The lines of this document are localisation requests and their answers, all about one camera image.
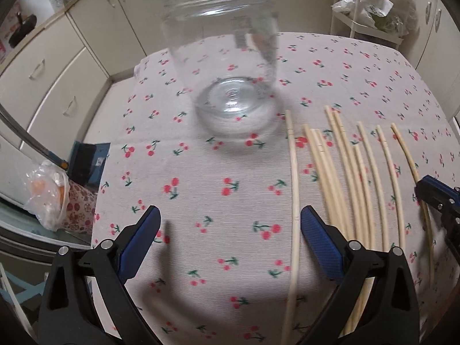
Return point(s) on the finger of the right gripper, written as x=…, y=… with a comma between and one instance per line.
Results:
x=438, y=195

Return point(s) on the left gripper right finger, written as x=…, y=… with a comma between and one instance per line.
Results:
x=325, y=242

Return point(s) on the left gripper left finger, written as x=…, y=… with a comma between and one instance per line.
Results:
x=134, y=242

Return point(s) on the wooden chopstick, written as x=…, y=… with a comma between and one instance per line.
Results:
x=395, y=187
x=296, y=231
x=378, y=187
x=341, y=153
x=309, y=135
x=423, y=206
x=355, y=190
x=369, y=220
x=335, y=198

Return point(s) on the clear glass jar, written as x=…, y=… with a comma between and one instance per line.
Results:
x=224, y=52

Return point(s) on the floral trash bin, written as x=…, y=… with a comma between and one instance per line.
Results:
x=58, y=203

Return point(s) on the blue dustpan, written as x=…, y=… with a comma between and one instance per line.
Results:
x=86, y=164

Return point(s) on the cherry print tablecloth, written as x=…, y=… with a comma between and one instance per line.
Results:
x=218, y=272

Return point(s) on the white rolling cart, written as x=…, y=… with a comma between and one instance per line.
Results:
x=386, y=21

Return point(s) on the black wok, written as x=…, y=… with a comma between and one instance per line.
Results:
x=25, y=27

